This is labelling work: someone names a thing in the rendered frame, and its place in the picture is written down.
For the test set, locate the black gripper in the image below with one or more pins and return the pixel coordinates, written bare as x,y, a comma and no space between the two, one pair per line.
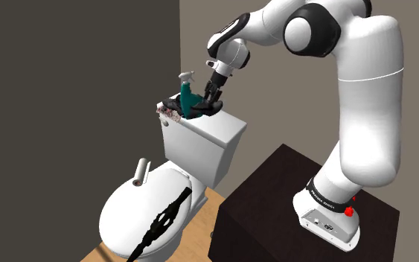
219,80

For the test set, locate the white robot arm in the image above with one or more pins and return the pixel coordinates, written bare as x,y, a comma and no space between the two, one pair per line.
368,109

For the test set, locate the black lumpy object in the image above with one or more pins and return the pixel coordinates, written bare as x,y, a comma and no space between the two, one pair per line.
209,108
171,105

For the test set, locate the teal spray bottle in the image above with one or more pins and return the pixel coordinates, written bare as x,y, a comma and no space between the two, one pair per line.
187,99

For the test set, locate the speckled pink white cloth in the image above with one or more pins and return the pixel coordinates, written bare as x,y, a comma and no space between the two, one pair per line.
168,113

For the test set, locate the white toilet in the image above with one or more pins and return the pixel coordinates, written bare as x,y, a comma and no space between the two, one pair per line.
202,141

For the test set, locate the white paper roll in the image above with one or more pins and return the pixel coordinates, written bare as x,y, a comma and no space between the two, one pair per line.
142,172

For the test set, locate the dark robot stand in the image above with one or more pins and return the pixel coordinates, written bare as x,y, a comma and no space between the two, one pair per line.
267,203

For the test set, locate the long black tool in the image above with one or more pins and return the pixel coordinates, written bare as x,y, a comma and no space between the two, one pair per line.
162,221

